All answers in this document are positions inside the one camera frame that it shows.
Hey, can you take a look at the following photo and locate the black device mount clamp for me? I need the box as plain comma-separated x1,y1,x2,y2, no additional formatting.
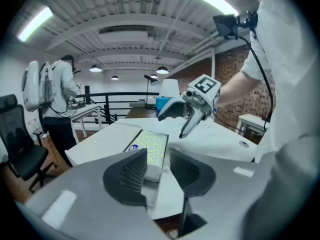
236,10,259,39

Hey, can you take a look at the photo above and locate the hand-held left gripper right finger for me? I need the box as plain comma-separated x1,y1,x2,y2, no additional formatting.
169,133,319,240

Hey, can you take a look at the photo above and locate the black metal railing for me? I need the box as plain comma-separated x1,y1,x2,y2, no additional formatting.
74,91,161,125

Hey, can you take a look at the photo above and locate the small white desk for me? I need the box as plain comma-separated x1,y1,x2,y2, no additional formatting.
69,103,104,138

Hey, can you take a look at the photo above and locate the white lampshade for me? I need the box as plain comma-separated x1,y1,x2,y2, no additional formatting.
159,78,180,98

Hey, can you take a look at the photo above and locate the white side table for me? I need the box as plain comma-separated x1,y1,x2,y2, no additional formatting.
236,113,271,138

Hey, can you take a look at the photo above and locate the black desk lamp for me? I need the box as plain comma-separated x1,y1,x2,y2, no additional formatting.
143,74,161,111

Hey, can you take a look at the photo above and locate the thick black cable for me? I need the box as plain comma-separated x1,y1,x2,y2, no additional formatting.
237,35,275,133

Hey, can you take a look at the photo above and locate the person's white shirt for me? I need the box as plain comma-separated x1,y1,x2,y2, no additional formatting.
239,0,320,163

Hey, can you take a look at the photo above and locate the person's right forearm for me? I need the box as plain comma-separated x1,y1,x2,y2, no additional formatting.
215,70,261,109

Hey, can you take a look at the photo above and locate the dark wooden table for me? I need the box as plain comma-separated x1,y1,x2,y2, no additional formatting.
124,106,160,120

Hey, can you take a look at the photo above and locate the black office chair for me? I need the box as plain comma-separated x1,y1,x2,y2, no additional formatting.
0,93,59,194

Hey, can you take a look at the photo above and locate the box with yellow-green print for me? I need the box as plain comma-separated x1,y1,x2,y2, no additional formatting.
123,129,170,209

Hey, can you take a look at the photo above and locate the thin black cable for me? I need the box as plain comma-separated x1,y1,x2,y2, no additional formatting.
212,107,245,133

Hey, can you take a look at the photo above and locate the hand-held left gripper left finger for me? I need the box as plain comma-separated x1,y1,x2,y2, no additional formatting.
14,147,176,240

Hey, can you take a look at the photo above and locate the blue box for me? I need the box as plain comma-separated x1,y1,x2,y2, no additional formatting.
155,97,171,117

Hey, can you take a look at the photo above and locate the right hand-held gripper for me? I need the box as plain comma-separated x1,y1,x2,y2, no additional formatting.
157,74,223,139

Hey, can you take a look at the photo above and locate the black chest-mounted device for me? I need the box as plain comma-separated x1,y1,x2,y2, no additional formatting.
212,13,240,40

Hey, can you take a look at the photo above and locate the ceiling tube light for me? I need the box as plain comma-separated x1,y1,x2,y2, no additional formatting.
16,6,55,43

